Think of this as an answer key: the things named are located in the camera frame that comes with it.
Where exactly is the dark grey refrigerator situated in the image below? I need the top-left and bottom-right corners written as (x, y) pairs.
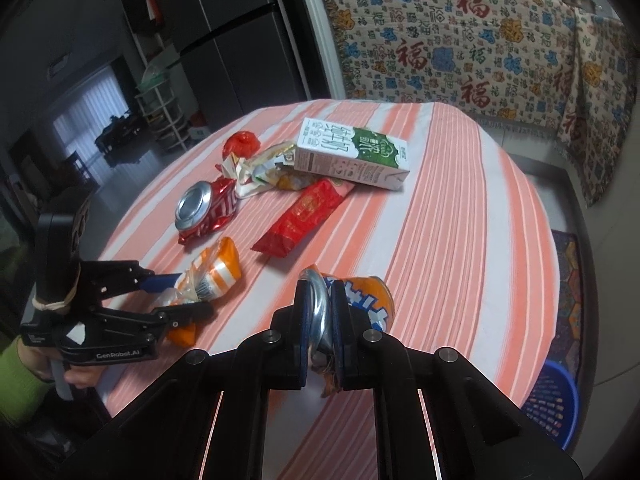
top-left (115, 0), bottom-right (312, 136)

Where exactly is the crushed red soda can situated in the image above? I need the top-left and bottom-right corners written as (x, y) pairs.
top-left (175, 177), bottom-right (239, 247)

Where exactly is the grey window curtain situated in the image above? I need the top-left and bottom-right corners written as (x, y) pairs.
top-left (52, 67), bottom-right (137, 152)

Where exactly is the patterned floor mat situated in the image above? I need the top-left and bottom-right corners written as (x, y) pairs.
top-left (550, 230), bottom-right (594, 386)

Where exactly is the crushed orange soda can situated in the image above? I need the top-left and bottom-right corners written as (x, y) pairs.
top-left (300, 267), bottom-right (397, 397)

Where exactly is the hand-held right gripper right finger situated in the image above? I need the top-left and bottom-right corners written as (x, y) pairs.
top-left (330, 281), bottom-right (585, 480)

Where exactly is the blue plastic basket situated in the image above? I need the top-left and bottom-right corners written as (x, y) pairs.
top-left (520, 359), bottom-right (579, 451)

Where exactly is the person's left hand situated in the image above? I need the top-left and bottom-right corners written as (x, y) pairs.
top-left (17, 339), bottom-right (103, 391)

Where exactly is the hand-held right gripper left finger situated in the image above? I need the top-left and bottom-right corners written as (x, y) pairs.
top-left (60, 280), bottom-right (315, 480)

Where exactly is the white green milk carton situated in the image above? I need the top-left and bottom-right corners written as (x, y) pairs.
top-left (292, 117), bottom-right (411, 191)

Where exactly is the small red plastic wrapper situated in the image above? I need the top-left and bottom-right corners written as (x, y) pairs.
top-left (222, 131), bottom-right (261, 164)

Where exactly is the person's left forearm green sleeve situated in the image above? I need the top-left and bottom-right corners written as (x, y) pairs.
top-left (0, 335), bottom-right (53, 427)

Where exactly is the white storage rack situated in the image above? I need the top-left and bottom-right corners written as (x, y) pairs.
top-left (135, 50), bottom-right (192, 154)

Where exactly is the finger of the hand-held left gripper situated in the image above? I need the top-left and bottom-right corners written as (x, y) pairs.
top-left (96, 300), bottom-right (217, 334)
top-left (79, 259), bottom-right (183, 307)

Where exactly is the crumpled white paper wrapper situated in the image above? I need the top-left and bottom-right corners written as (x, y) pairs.
top-left (215, 141), bottom-right (302, 199)

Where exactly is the long red snack wrapper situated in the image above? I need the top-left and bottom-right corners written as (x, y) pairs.
top-left (250, 177), bottom-right (357, 259)

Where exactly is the orange striped snack wrapper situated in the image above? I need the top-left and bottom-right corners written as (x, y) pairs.
top-left (157, 236), bottom-right (244, 349)

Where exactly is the printed patterned blanket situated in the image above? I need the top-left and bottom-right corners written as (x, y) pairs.
top-left (320, 0), bottom-right (640, 209)

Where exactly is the orange white striped tablecloth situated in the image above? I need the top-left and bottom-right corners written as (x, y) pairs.
top-left (97, 99), bottom-right (561, 476)

